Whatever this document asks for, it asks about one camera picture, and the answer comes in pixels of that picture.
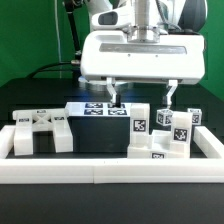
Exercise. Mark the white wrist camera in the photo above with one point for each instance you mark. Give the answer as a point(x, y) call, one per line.
point(119, 19)

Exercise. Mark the white marker base plate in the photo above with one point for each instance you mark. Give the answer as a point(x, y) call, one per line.
point(97, 109)

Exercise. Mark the white chair back frame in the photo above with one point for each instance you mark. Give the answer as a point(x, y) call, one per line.
point(42, 120)

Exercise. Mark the white tagged cube far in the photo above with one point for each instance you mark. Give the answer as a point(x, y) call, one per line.
point(196, 115)

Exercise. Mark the white tagged cube nut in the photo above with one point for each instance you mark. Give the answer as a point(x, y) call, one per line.
point(163, 117)

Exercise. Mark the white chair seat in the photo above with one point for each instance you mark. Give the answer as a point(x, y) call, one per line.
point(157, 145)

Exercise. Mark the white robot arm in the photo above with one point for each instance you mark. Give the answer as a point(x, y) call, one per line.
point(151, 41)

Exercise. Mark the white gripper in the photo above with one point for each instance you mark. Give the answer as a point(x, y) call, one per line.
point(177, 58)

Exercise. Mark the white U-shaped fence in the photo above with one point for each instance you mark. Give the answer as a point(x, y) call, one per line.
point(47, 171)

